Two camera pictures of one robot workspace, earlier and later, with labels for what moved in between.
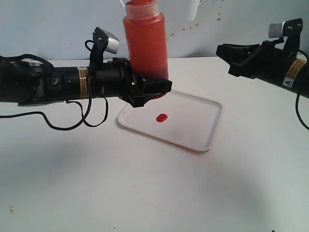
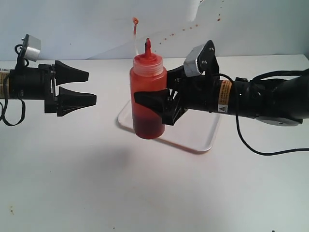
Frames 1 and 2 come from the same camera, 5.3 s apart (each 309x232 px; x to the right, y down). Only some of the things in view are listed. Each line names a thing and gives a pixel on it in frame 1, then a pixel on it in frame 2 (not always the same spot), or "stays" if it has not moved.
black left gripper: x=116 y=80 → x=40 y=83
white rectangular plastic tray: x=177 y=117 stays
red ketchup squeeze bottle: x=145 y=30 → x=147 y=73
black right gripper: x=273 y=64 → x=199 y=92
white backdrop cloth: x=59 y=29 stays
